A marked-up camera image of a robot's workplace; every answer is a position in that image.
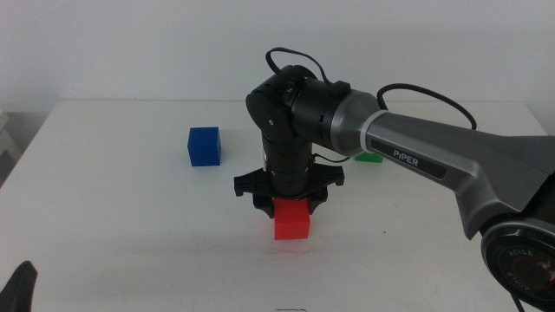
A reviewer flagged red cube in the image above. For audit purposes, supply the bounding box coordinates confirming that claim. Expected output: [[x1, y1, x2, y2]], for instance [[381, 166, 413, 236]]
[[273, 198, 311, 241]]

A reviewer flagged green cube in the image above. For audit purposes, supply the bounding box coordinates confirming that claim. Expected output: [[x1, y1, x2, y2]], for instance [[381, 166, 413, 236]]
[[354, 151, 384, 165]]

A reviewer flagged blue cube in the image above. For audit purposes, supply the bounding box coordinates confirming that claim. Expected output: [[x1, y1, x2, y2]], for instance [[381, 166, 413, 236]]
[[186, 127, 222, 167]]

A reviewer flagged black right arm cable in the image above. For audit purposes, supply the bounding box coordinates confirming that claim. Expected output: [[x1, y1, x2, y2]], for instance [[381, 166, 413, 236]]
[[264, 46, 478, 131]]

